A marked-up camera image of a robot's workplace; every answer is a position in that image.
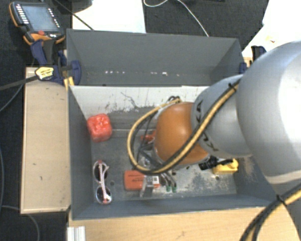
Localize red-orange small object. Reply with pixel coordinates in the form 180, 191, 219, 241
139, 132, 157, 145

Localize grey metal bin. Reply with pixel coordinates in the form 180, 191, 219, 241
65, 28, 279, 220

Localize yellow flat object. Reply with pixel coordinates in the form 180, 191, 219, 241
212, 159, 239, 175

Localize orange flat box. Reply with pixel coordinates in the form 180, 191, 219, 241
123, 170, 162, 191

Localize pale wood board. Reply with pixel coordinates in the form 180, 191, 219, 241
20, 66, 72, 214

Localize red foam cube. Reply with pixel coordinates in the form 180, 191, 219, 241
86, 113, 113, 143

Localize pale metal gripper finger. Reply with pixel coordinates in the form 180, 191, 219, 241
139, 176, 148, 198
147, 175, 161, 197

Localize white and red sunglasses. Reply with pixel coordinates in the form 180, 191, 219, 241
92, 159, 113, 205

